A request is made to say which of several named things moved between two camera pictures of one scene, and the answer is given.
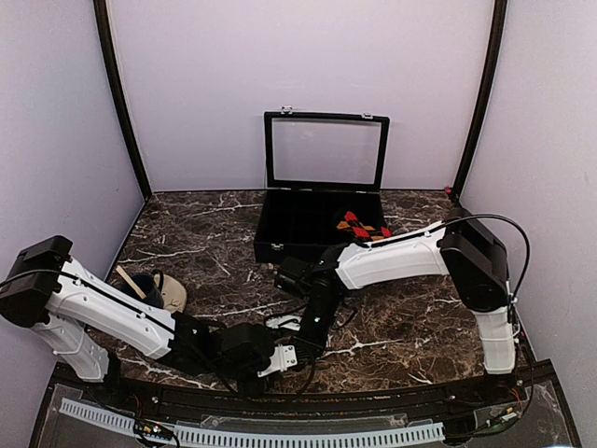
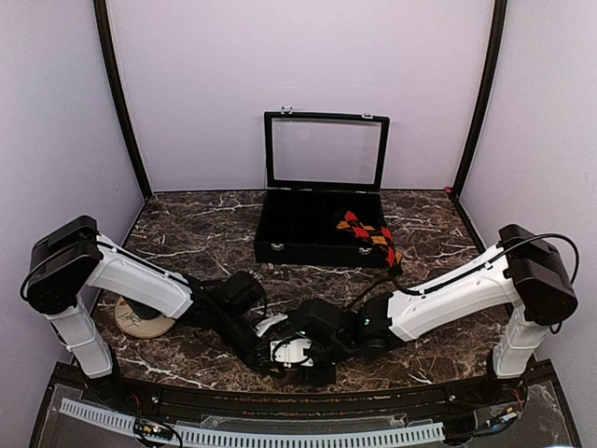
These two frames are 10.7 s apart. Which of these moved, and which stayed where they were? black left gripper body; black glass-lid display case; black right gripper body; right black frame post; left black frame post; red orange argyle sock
Moved: black right gripper body; black left gripper body
Stayed: left black frame post; red orange argyle sock; right black frame post; black glass-lid display case
